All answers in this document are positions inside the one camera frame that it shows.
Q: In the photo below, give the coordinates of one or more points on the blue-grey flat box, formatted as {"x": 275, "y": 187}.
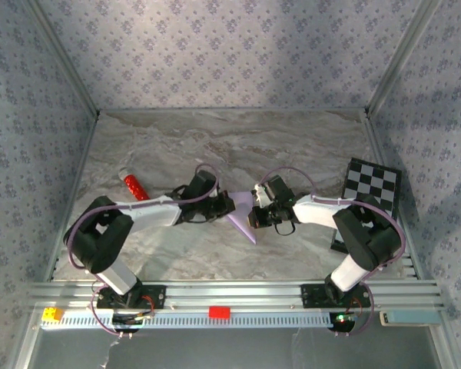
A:
{"x": 411, "y": 318}

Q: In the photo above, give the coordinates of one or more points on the aluminium frame post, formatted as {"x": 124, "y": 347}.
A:
{"x": 398, "y": 57}
{"x": 68, "y": 61}

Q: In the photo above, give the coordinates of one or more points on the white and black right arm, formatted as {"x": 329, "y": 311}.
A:
{"x": 369, "y": 234}

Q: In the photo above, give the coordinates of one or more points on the aluminium back rail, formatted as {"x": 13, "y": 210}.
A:
{"x": 234, "y": 110}

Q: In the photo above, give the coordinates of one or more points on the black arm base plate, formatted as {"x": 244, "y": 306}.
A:
{"x": 157, "y": 298}
{"x": 311, "y": 296}

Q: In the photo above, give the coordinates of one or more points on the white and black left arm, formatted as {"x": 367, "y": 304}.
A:
{"x": 100, "y": 238}

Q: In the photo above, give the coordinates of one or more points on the black controller board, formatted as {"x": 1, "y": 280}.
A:
{"x": 128, "y": 322}
{"x": 342, "y": 322}

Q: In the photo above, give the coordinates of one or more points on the white torn tape strip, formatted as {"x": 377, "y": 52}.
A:
{"x": 109, "y": 351}

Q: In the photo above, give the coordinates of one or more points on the red toy block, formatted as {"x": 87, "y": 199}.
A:
{"x": 219, "y": 312}

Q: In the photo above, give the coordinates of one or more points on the aluminium side rail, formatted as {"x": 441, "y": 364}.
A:
{"x": 74, "y": 192}
{"x": 377, "y": 146}

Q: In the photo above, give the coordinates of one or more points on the grey metal shelf panel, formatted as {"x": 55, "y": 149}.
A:
{"x": 234, "y": 350}

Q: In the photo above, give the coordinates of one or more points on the aluminium mounting rail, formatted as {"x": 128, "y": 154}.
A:
{"x": 234, "y": 294}

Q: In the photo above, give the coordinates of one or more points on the red glitter tube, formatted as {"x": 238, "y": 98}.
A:
{"x": 132, "y": 184}

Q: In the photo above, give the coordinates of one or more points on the black and grey checkerboard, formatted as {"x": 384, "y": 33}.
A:
{"x": 384, "y": 180}

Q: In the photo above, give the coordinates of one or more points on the yellow toy block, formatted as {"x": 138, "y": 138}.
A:
{"x": 52, "y": 314}

